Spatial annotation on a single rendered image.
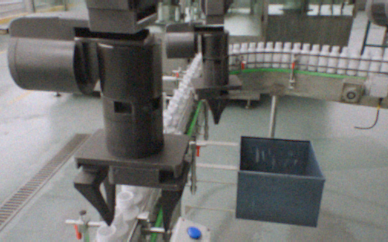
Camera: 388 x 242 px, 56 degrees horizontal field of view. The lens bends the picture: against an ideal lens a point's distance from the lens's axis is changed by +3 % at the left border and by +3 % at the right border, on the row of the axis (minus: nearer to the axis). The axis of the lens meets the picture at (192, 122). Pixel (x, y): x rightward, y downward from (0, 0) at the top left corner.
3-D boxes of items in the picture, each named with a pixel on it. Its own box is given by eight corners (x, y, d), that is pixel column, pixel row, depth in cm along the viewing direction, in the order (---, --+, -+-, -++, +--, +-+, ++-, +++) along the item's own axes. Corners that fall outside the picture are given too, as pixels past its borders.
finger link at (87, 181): (146, 250, 36) (143, 168, 32) (77, 243, 37) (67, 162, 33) (161, 207, 42) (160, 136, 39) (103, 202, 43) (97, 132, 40)
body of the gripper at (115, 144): (179, 183, 33) (179, 108, 30) (73, 174, 34) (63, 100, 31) (189, 150, 39) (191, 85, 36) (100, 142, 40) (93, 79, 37)
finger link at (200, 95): (193, 119, 82) (192, 80, 78) (223, 116, 83) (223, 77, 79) (197, 132, 76) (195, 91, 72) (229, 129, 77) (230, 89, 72)
